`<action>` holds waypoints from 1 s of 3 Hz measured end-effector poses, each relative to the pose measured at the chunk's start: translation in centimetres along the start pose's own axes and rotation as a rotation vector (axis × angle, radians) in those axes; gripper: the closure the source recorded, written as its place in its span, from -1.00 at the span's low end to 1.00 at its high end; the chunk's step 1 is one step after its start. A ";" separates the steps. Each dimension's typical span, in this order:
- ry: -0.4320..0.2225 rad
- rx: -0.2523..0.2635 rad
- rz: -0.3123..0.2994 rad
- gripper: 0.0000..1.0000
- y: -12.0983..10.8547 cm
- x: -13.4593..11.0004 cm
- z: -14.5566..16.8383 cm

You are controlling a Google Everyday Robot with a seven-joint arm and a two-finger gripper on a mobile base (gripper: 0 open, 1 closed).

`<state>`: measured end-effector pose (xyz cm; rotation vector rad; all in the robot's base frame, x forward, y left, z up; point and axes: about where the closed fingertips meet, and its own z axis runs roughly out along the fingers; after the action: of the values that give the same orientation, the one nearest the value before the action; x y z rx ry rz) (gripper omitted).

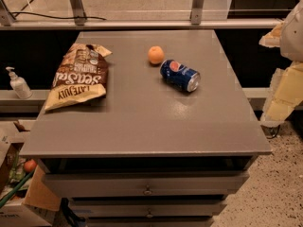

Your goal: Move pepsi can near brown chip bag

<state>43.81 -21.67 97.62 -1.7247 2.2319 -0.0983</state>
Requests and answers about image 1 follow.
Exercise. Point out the middle drawer with knob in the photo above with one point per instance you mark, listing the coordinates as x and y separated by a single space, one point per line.
147 209

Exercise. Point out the top drawer with knob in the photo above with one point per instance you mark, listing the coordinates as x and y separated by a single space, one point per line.
145 185

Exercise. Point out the orange fruit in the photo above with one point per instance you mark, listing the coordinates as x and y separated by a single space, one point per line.
156 55

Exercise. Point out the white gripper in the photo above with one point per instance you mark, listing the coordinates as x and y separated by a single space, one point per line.
293 35

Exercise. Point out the white pump bottle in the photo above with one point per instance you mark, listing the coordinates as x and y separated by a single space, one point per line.
18 84

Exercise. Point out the cardboard box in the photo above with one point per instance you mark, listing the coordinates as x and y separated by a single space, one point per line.
33 205

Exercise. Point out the drawer with knob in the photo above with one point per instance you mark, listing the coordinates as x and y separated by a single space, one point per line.
147 209
145 185

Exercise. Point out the blue pepsi can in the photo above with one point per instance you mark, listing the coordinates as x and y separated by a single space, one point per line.
180 75

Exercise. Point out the green stick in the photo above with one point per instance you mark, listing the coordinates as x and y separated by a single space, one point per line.
7 197

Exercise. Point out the small red fruit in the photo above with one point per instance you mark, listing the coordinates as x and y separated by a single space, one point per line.
29 166

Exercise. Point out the metal window frame rail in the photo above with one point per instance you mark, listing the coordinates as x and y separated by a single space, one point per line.
142 14

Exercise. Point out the grey drawer cabinet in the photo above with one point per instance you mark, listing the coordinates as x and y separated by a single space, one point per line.
147 125

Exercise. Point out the brown chip bag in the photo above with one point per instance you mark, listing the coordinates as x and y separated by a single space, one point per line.
81 76

